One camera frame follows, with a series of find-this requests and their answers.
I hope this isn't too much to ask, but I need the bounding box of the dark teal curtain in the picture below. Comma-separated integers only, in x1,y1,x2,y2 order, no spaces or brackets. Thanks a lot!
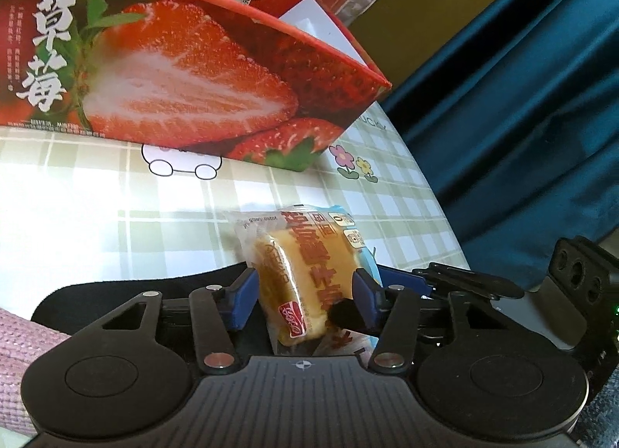
381,0,619,295

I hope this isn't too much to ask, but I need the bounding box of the red strawberry cardboard box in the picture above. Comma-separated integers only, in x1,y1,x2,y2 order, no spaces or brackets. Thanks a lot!
0,0,393,174

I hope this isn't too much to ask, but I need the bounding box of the pink knitted cloth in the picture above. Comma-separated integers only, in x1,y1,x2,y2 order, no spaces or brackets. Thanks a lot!
0,308,67,437

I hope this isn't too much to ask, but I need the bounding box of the bread packet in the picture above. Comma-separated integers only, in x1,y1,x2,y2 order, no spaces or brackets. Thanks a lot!
226,203,384,348

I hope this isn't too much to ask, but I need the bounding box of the green plaid bunny cloth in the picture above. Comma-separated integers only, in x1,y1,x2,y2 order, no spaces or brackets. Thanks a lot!
0,104,469,325

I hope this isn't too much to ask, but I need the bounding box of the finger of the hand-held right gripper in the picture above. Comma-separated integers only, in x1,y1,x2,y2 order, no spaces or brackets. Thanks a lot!
411,262,526,302

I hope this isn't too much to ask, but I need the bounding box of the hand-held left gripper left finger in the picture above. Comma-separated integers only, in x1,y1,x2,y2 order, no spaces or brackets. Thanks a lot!
99,268,258,374

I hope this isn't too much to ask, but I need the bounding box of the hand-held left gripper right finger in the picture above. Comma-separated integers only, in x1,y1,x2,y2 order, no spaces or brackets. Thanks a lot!
353,268,510,377

